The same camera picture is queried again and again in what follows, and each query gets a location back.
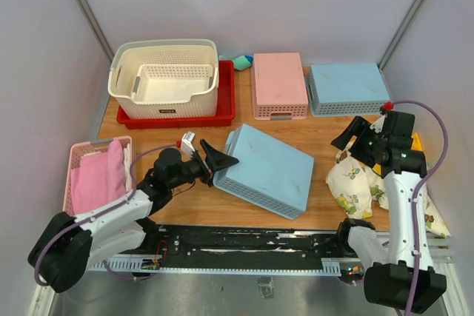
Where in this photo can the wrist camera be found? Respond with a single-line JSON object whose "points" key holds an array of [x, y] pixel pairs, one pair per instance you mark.
{"points": [[378, 124], [186, 145]]}

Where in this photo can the printed white yellow cloth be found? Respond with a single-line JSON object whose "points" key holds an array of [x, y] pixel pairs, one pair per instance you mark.
{"points": [[355, 187]]}

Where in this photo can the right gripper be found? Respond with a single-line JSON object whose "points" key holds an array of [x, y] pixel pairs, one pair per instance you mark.
{"points": [[359, 127]]}

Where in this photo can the aluminium frame rail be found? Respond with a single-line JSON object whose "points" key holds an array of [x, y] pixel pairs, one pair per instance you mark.
{"points": [[439, 249]]}

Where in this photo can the red tray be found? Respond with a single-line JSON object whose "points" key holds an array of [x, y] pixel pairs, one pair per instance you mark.
{"points": [[225, 110]]}

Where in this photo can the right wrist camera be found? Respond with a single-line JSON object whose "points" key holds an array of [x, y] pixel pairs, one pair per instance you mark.
{"points": [[378, 124]]}

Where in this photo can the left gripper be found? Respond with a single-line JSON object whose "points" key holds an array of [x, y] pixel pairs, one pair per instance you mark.
{"points": [[216, 160]]}

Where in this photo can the pink basket with towels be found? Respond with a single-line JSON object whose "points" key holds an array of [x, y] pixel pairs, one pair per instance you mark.
{"points": [[78, 151]]}

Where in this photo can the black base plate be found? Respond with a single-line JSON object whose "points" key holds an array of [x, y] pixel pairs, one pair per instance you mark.
{"points": [[174, 240]]}

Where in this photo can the green blue soft toy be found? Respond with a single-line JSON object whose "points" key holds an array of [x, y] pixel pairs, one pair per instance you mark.
{"points": [[242, 62]]}

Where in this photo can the pink perforated basket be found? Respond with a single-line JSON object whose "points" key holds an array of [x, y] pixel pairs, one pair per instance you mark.
{"points": [[278, 86]]}

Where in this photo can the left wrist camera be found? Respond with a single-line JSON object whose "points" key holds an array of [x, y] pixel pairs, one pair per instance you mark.
{"points": [[186, 145]]}

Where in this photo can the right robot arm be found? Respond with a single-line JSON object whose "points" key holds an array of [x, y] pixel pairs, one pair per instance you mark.
{"points": [[400, 275]]}

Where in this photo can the large cream basket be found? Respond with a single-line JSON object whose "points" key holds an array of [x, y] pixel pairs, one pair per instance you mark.
{"points": [[130, 56]]}

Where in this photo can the blue perforated basket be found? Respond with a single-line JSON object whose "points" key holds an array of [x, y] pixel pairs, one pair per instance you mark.
{"points": [[270, 173], [345, 89]]}

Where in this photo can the grey cable duct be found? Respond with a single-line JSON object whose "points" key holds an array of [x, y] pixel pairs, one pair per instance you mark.
{"points": [[195, 263]]}

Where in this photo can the small cream basket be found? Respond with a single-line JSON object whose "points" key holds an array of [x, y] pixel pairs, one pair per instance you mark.
{"points": [[172, 83]]}

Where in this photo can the pink towel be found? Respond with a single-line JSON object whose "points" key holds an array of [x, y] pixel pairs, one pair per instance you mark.
{"points": [[100, 179]]}

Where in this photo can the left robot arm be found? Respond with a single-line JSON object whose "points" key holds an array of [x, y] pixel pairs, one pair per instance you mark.
{"points": [[70, 245]]}

